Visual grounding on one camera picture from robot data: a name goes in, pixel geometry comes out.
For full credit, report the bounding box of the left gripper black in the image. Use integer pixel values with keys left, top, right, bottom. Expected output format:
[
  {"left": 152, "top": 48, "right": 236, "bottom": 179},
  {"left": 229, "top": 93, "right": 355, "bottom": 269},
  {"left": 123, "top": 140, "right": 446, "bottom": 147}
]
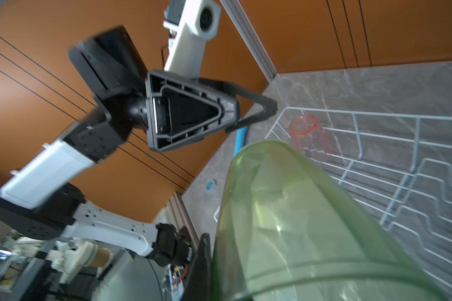
[{"left": 146, "top": 70, "right": 277, "bottom": 153}]

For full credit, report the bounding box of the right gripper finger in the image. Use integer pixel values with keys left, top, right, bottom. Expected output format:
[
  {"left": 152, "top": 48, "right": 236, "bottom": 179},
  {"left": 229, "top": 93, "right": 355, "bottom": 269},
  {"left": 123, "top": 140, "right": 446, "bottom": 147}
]
[{"left": 180, "top": 233, "right": 212, "bottom": 301}]

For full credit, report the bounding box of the pink transparent cup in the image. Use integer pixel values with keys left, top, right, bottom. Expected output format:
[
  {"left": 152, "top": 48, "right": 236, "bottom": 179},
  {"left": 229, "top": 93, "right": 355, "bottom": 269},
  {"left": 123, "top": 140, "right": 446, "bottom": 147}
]
[{"left": 288, "top": 114, "right": 333, "bottom": 163}]

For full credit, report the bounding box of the green transparent cup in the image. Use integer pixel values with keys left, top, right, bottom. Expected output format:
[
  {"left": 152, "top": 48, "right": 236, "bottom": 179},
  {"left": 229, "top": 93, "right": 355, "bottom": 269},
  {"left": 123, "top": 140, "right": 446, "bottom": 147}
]
[{"left": 211, "top": 140, "right": 447, "bottom": 300}]

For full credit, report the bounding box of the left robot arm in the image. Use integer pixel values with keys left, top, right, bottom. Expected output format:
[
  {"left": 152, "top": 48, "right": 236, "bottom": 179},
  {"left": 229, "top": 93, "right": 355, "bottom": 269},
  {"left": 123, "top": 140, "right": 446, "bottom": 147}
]
[{"left": 0, "top": 26, "right": 277, "bottom": 267}]

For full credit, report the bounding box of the blue cylinder handle tool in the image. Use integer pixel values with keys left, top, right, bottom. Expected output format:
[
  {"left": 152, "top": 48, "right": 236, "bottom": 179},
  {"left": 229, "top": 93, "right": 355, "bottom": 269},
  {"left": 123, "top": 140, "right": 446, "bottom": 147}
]
[{"left": 233, "top": 127, "right": 249, "bottom": 157}]

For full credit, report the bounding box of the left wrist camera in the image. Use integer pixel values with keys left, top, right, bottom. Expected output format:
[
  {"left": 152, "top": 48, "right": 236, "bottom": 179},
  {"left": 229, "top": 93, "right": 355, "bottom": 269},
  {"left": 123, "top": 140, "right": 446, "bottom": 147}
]
[{"left": 163, "top": 0, "right": 221, "bottom": 78}]

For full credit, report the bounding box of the white wire dish rack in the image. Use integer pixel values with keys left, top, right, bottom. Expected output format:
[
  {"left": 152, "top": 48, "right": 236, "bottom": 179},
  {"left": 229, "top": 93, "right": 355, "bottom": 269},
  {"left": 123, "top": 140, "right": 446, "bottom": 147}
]
[{"left": 213, "top": 106, "right": 452, "bottom": 298}]

